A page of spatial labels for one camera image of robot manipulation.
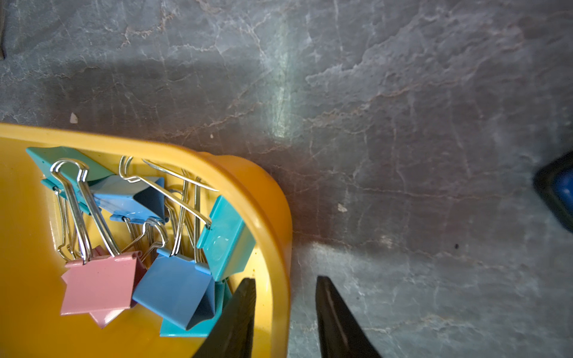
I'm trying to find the pink binder clip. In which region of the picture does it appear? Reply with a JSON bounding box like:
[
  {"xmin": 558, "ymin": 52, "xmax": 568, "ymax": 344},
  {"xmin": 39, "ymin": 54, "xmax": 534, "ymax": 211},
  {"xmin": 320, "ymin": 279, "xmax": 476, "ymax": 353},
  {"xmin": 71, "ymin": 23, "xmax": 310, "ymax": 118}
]
[{"xmin": 50, "ymin": 158, "xmax": 148, "ymax": 330}]

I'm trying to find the teal binder clip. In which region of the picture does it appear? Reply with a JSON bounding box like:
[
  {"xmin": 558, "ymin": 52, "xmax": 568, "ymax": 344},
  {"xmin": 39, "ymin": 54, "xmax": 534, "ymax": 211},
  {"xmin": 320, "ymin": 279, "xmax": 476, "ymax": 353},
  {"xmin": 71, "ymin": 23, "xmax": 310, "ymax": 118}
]
[
  {"xmin": 118, "ymin": 155, "xmax": 257, "ymax": 283},
  {"xmin": 25, "ymin": 146, "xmax": 115, "ymax": 216},
  {"xmin": 160, "ymin": 280, "xmax": 232, "ymax": 338}
]

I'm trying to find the yellow plastic tray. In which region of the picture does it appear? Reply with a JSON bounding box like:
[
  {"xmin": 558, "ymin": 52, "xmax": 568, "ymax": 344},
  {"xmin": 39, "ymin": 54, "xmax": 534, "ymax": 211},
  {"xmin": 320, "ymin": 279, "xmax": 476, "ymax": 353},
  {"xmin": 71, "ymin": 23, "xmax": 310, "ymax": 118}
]
[{"xmin": 1, "ymin": 124, "xmax": 292, "ymax": 357}]

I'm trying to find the blue binder clip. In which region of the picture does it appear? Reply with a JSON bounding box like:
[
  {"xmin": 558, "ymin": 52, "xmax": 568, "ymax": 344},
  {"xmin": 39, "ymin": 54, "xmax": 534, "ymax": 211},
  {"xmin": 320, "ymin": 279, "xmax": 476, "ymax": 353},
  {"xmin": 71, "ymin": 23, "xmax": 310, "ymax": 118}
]
[
  {"xmin": 50, "ymin": 157, "xmax": 169, "ymax": 263},
  {"xmin": 133, "ymin": 248, "xmax": 216, "ymax": 331}
]

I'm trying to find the teal binder clip bottom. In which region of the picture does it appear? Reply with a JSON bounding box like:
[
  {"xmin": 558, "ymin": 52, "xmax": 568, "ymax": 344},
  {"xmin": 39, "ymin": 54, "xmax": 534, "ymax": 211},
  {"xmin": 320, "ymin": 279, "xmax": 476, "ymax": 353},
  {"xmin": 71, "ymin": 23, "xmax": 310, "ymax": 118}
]
[{"xmin": 160, "ymin": 280, "xmax": 232, "ymax": 338}]

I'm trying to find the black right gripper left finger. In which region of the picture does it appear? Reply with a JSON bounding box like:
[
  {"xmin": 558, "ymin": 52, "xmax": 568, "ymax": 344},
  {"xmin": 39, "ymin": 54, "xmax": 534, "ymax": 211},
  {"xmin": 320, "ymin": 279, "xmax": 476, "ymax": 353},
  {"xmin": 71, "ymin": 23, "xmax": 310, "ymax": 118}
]
[{"xmin": 193, "ymin": 278, "xmax": 257, "ymax": 357}]

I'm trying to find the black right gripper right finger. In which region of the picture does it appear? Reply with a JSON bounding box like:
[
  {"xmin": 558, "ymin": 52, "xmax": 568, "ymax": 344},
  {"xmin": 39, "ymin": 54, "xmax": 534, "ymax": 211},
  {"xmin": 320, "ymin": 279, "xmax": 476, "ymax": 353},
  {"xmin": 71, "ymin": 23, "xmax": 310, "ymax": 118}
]
[{"xmin": 315, "ymin": 276, "xmax": 381, "ymax": 357}]

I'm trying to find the blue stapler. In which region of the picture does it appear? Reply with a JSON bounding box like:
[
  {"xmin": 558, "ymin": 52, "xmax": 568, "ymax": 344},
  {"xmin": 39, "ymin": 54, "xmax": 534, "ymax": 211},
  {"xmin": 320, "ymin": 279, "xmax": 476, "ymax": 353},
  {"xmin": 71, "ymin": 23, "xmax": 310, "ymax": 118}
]
[{"xmin": 533, "ymin": 152, "xmax": 572, "ymax": 232}]

